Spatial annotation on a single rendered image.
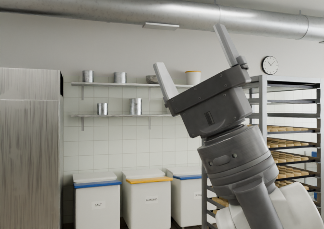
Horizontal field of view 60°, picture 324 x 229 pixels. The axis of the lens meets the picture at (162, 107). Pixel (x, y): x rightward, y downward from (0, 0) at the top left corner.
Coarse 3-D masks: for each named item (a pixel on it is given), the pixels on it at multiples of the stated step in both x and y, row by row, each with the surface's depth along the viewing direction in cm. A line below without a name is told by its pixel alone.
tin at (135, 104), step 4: (132, 100) 385; (136, 100) 384; (140, 100) 387; (132, 104) 384; (136, 104) 384; (140, 104) 387; (132, 108) 384; (136, 108) 384; (140, 108) 387; (132, 112) 384; (136, 112) 384; (140, 112) 387
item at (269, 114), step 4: (268, 116) 208; (272, 116) 205; (276, 116) 202; (280, 116) 198; (284, 116) 195; (288, 116) 192; (292, 116) 189; (296, 116) 186; (300, 116) 183; (304, 116) 180; (308, 116) 177; (312, 116) 175; (316, 116) 172; (320, 116) 170
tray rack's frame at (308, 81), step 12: (288, 84) 192; (300, 84) 183; (252, 96) 226; (252, 108) 226; (252, 120) 226; (204, 168) 208; (204, 180) 208; (204, 192) 208; (204, 204) 208; (204, 216) 208; (204, 228) 208
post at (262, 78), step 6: (264, 78) 153; (264, 84) 153; (264, 90) 153; (264, 96) 153; (264, 102) 153; (264, 108) 153; (264, 114) 153; (264, 120) 153; (264, 126) 153; (264, 132) 153; (264, 138) 153
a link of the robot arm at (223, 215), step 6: (222, 210) 38; (228, 210) 37; (216, 216) 37; (222, 216) 36; (228, 216) 36; (216, 222) 37; (222, 222) 36; (228, 222) 36; (222, 228) 35; (228, 228) 35; (234, 228) 35
